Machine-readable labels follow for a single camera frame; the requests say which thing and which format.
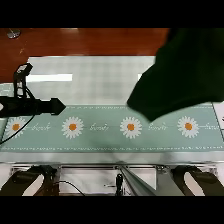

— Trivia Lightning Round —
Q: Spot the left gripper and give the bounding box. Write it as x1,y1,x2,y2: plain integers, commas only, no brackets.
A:
36,97,56,116

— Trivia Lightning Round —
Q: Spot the dark green T-shirt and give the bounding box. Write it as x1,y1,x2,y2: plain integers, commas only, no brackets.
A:
126,28,224,122

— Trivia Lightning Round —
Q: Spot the black cable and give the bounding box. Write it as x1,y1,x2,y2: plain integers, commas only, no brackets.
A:
0,87,37,146
55,180,86,197

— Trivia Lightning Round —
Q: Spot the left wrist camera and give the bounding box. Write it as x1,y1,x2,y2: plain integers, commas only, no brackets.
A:
13,62,34,99

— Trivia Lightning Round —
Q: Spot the silver frame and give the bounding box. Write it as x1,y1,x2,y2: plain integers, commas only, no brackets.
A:
0,161,224,197

